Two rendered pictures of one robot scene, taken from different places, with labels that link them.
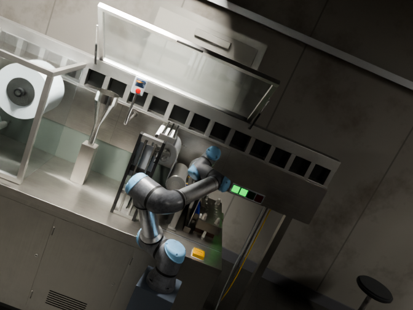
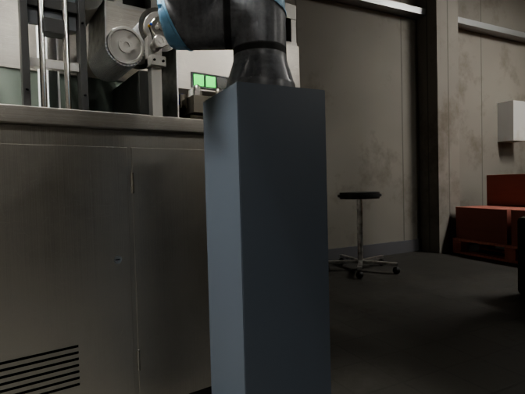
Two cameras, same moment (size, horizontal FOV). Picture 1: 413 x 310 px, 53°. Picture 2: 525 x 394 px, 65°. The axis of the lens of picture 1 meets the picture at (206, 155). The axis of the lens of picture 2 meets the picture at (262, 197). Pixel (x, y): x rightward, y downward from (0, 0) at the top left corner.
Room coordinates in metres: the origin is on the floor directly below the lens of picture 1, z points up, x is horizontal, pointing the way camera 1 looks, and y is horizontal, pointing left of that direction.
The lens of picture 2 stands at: (1.03, 0.40, 0.71)
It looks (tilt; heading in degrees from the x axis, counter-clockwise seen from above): 2 degrees down; 330
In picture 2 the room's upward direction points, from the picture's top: 1 degrees counter-clockwise
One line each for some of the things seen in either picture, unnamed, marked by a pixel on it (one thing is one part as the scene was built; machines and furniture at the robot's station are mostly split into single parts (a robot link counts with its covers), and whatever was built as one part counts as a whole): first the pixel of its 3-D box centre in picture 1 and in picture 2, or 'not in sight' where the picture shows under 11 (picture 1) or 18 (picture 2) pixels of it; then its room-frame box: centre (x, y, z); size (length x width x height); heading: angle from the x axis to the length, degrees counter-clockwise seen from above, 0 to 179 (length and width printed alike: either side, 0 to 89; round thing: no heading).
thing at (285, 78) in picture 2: (163, 275); (260, 73); (1.81, -0.05, 0.95); 0.15 x 0.15 x 0.10
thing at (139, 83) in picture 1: (139, 85); not in sight; (2.42, 0.53, 1.66); 0.07 x 0.07 x 0.10; 21
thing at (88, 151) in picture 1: (91, 142); not in sight; (2.48, 0.71, 1.18); 0.14 x 0.14 x 0.57
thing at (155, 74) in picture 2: (180, 208); (156, 83); (2.39, 0.02, 1.05); 0.06 x 0.05 x 0.31; 5
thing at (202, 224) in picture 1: (209, 214); (190, 113); (2.61, -0.18, 1.00); 0.40 x 0.16 x 0.06; 5
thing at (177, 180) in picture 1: (177, 178); (116, 55); (2.55, 0.11, 1.17); 0.26 x 0.12 x 0.12; 5
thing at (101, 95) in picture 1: (107, 97); not in sight; (2.48, 0.71, 1.50); 0.14 x 0.14 x 0.06
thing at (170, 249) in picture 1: (171, 256); (255, 19); (1.81, -0.04, 1.07); 0.13 x 0.12 x 0.14; 62
